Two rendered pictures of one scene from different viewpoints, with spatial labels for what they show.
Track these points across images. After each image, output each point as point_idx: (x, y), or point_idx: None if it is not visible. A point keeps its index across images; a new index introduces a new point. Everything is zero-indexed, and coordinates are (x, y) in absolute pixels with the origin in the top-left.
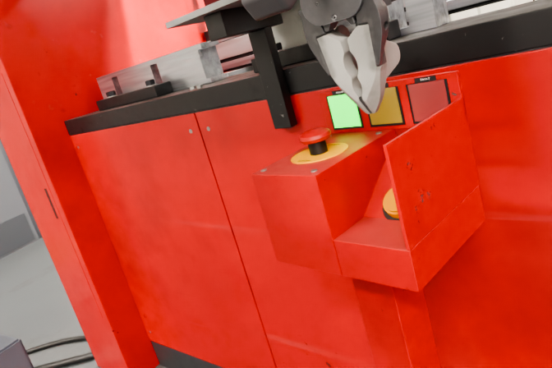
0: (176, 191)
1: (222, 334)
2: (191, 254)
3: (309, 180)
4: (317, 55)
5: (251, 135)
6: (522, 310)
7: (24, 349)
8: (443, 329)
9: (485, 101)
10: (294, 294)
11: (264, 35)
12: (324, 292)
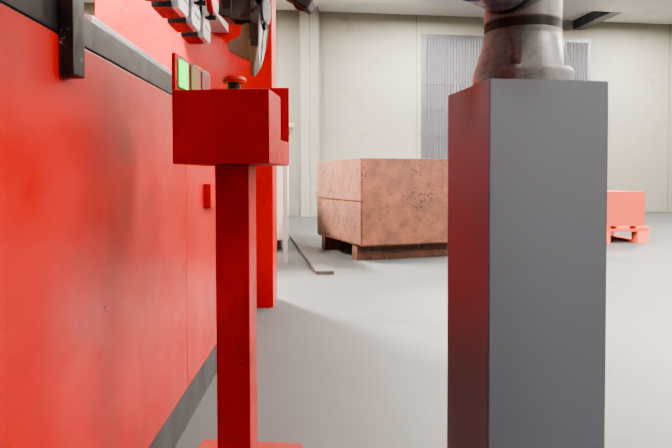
0: None
1: None
2: None
3: (279, 99)
4: (258, 32)
5: (29, 71)
6: (142, 274)
7: (448, 101)
8: (120, 324)
9: (140, 107)
10: (29, 376)
11: None
12: (60, 341)
